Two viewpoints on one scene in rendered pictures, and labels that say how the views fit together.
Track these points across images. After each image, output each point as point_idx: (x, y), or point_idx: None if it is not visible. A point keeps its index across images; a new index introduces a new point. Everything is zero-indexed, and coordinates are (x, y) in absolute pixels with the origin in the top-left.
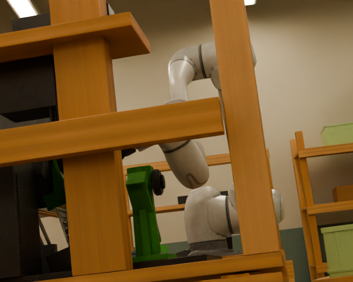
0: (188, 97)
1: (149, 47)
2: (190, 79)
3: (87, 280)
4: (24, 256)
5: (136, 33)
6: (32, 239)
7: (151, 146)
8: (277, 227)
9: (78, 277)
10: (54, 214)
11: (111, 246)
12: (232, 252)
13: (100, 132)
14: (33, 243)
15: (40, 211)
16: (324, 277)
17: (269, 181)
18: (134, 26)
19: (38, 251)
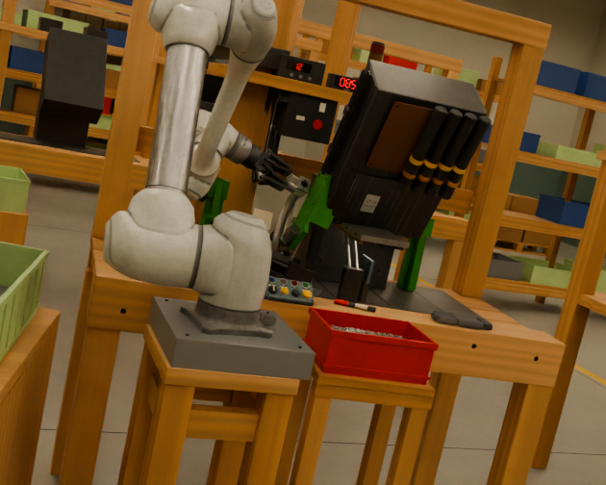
0: (219, 90)
1: (217, 70)
2: (230, 59)
3: None
4: (296, 252)
5: (210, 73)
6: (304, 242)
7: (227, 158)
8: (95, 218)
9: None
10: (351, 236)
11: None
12: (173, 298)
13: None
14: (304, 246)
15: (339, 227)
16: (39, 324)
17: (100, 183)
18: (209, 69)
19: (305, 254)
